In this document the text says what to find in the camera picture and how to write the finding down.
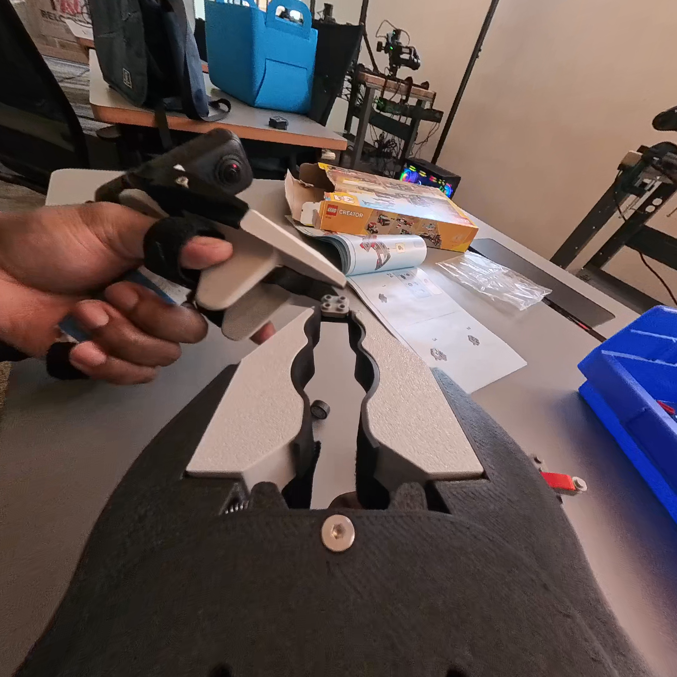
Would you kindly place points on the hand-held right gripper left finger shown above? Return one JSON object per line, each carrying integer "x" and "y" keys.
{"x": 249, "y": 423}

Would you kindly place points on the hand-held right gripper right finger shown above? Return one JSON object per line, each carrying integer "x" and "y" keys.
{"x": 423, "y": 423}

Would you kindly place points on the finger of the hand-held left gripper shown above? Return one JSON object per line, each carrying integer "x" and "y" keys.
{"x": 249, "y": 291}
{"x": 286, "y": 245}

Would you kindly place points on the small grey toy piece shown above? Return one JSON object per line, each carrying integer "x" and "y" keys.
{"x": 336, "y": 308}

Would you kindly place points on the red white toy brick airplane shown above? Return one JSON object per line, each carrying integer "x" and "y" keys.
{"x": 561, "y": 481}

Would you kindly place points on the wooden top office desk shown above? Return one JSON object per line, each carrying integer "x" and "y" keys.
{"x": 212, "y": 122}

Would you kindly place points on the grey desk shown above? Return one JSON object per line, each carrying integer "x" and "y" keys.
{"x": 85, "y": 455}

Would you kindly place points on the person's left hand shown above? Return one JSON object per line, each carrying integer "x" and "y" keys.
{"x": 74, "y": 275}

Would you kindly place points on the small black toy wheel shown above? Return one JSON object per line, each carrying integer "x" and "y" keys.
{"x": 319, "y": 409}

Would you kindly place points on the white instruction booklet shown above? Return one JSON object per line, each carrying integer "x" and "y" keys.
{"x": 434, "y": 317}

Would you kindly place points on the orange toy brick cardboard box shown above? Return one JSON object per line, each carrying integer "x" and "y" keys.
{"x": 391, "y": 212}

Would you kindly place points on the black backpack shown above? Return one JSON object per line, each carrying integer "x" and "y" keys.
{"x": 148, "y": 48}

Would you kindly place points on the blue felt bag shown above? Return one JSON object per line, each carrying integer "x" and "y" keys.
{"x": 259, "y": 53}

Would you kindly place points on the computer with coloured lights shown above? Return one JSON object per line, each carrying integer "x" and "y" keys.
{"x": 428, "y": 178}

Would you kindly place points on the clear plastic bag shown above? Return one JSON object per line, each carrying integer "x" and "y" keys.
{"x": 492, "y": 280}

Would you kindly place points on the blue plastic bin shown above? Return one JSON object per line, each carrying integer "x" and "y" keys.
{"x": 640, "y": 391}

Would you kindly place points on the black camera stand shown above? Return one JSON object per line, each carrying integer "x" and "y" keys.
{"x": 397, "y": 95}

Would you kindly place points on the black camera tripod rig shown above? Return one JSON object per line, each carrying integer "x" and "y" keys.
{"x": 624, "y": 212}

